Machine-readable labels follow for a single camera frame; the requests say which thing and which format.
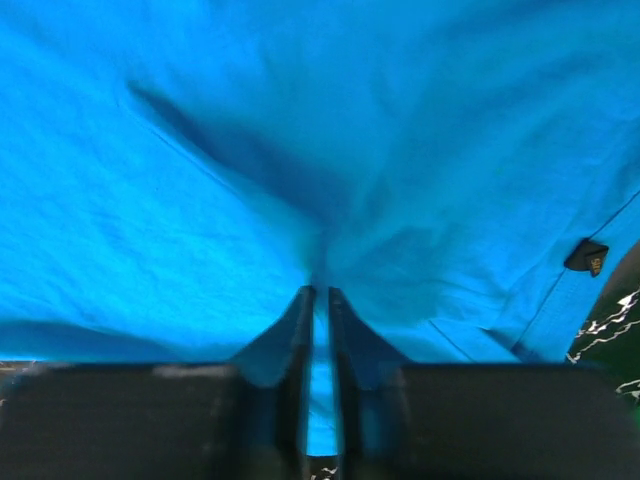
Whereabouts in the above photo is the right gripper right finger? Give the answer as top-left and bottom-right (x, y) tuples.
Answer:
(328, 288), (639, 479)

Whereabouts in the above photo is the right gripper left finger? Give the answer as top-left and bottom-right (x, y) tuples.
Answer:
(1, 287), (316, 479)

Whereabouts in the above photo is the bright blue t shirt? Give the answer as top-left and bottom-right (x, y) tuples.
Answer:
(0, 0), (640, 457)

